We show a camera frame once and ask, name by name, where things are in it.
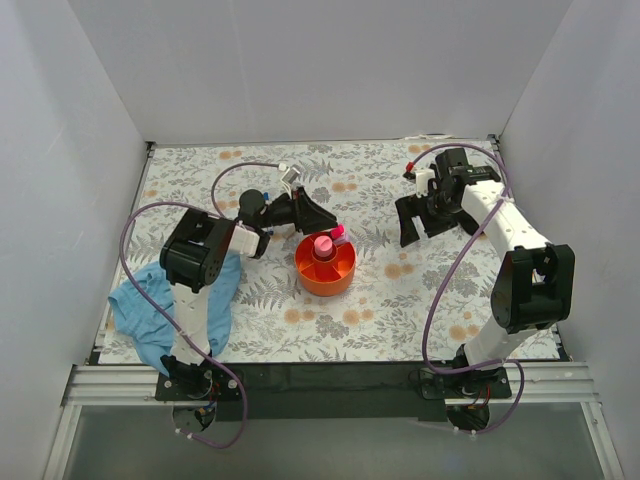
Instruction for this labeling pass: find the pink capped glue bottle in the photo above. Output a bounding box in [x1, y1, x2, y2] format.
[313, 235, 335, 261]

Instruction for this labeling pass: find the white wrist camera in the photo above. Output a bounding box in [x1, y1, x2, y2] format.
[404, 168, 436, 197]
[280, 167, 300, 187]

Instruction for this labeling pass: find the black folded cloth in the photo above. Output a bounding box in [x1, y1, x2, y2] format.
[456, 211, 479, 236]

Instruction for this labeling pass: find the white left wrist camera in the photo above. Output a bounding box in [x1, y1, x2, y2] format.
[280, 167, 300, 187]

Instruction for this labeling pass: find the orange round divided organizer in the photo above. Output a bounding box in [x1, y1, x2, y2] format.
[294, 232, 357, 297]

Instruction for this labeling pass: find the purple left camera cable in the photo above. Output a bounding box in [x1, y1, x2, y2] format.
[121, 162, 250, 449]

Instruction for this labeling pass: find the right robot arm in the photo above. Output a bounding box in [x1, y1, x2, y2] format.
[395, 143, 575, 398]

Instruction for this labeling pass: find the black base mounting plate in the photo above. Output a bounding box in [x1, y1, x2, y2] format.
[154, 362, 511, 421]

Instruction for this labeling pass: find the light purple marker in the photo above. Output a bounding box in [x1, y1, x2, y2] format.
[333, 235, 350, 246]

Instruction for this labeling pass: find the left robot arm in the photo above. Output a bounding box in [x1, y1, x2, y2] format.
[159, 186, 338, 400]

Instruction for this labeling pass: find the light blue cloth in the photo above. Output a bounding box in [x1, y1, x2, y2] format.
[108, 254, 242, 375]

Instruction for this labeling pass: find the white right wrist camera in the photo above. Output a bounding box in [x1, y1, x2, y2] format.
[404, 168, 436, 197]

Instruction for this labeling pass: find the aluminium front rail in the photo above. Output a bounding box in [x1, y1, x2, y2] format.
[62, 362, 600, 406]

